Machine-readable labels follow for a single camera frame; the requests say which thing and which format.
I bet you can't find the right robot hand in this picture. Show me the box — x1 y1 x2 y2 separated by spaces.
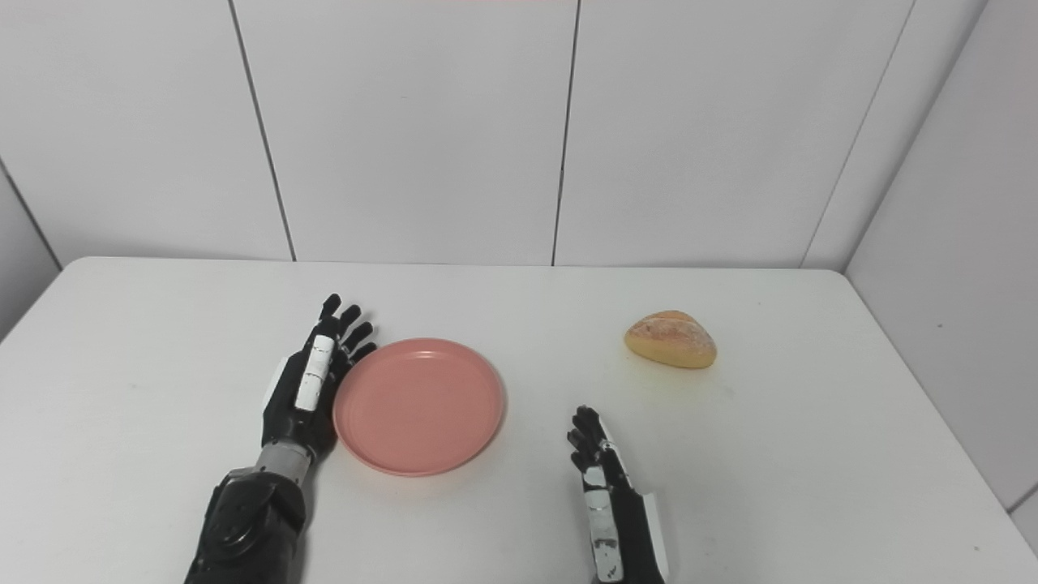
567 406 671 584

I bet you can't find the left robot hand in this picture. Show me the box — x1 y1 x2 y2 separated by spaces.
261 294 378 465

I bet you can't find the pink plate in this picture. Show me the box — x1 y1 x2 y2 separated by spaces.
332 338 506 477

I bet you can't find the bread roll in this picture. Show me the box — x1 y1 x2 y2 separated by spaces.
624 310 718 370

